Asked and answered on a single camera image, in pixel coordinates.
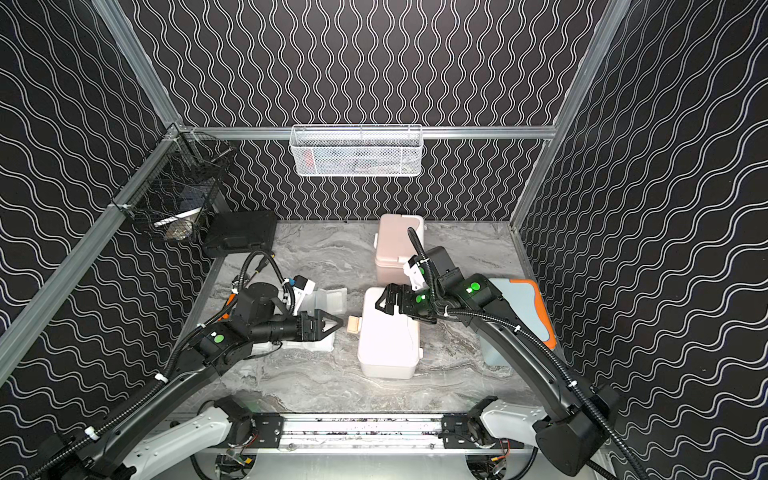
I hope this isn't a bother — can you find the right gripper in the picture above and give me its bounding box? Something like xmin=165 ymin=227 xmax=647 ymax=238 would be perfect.
xmin=375 ymin=285 xmax=443 ymax=320

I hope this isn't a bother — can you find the pink first aid box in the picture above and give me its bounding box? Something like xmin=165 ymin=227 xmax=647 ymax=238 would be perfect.
xmin=374 ymin=214 xmax=425 ymax=286

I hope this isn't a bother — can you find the white first aid box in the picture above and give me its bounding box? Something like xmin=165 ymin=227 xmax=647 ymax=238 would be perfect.
xmin=357 ymin=287 xmax=423 ymax=380

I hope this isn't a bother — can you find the light blue first aid box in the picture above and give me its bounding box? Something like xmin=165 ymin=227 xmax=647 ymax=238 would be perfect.
xmin=467 ymin=278 xmax=557 ymax=351

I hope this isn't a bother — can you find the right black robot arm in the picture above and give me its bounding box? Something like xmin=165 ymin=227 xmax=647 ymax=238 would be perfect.
xmin=376 ymin=228 xmax=649 ymax=479

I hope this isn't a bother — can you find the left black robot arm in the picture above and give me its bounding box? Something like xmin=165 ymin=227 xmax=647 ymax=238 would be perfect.
xmin=27 ymin=250 xmax=346 ymax=479

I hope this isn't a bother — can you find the black plastic tool case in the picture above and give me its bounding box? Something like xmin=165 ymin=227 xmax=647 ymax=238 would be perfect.
xmin=203 ymin=210 xmax=278 ymax=258

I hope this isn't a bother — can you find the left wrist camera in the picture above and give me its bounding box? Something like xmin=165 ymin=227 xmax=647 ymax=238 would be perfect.
xmin=287 ymin=275 xmax=316 ymax=303

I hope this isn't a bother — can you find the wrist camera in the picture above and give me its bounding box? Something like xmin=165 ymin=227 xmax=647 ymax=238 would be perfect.
xmin=403 ymin=246 xmax=464 ymax=293
xmin=287 ymin=275 xmax=316 ymax=303

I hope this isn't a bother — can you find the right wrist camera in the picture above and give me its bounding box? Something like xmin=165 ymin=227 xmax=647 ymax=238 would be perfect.
xmin=403 ymin=246 xmax=464 ymax=293

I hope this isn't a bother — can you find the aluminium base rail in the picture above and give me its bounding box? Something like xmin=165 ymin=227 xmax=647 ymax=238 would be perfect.
xmin=155 ymin=411 xmax=601 ymax=452

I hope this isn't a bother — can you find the white wire wall basket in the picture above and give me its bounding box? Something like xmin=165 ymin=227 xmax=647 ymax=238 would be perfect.
xmin=289 ymin=124 xmax=424 ymax=177

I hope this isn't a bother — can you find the black wire wall basket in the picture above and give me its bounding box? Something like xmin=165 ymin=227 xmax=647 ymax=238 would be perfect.
xmin=116 ymin=124 xmax=235 ymax=243

